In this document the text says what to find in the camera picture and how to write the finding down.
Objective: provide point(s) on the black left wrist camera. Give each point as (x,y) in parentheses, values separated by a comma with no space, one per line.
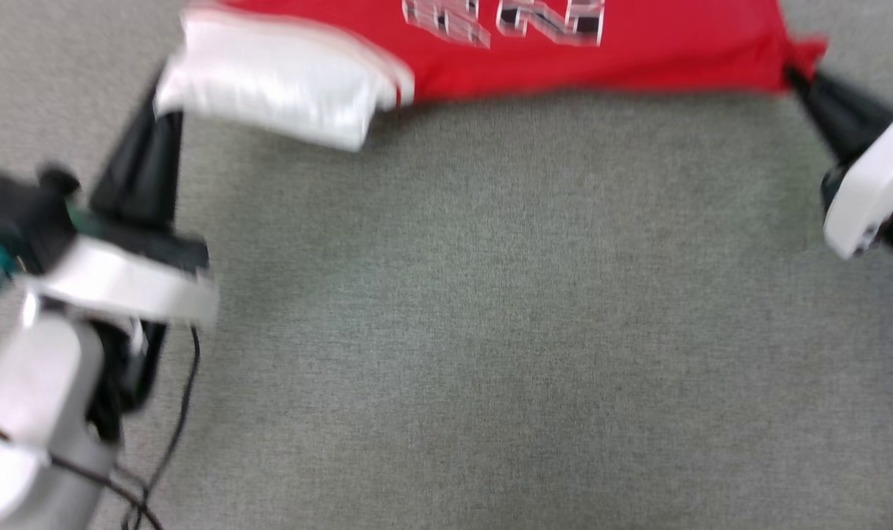
(19,221)

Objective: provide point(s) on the grey fabric sofa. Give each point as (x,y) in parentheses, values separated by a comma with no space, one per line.
(490,294)

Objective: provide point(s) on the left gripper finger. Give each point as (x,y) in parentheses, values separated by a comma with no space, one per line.
(140,184)

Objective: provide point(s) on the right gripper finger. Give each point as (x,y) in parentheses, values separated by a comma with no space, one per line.
(847,118)

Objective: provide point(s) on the red and white jersey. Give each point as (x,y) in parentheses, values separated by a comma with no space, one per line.
(564,66)

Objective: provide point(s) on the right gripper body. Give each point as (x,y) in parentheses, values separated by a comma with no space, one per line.
(873,184)

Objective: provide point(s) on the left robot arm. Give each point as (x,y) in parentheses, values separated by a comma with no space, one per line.
(41,383)

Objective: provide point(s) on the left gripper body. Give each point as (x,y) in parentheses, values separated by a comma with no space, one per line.
(122,283)

